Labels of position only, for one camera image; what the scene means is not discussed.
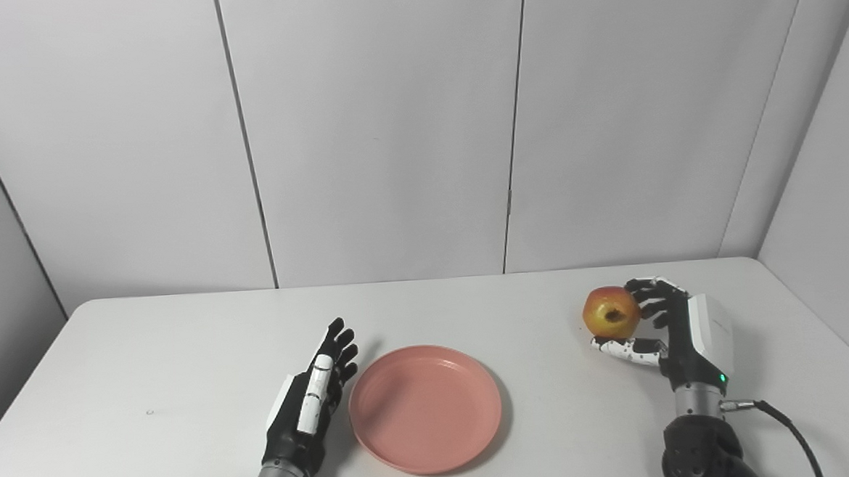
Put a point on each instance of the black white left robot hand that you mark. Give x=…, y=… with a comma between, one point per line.
x=306, y=412

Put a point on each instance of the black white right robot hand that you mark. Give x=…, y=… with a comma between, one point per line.
x=691, y=341

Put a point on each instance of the red yellow pomegranate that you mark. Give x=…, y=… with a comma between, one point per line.
x=606, y=312

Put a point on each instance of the pink round plate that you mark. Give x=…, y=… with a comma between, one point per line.
x=426, y=409

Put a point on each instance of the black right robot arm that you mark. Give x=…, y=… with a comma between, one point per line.
x=700, y=442

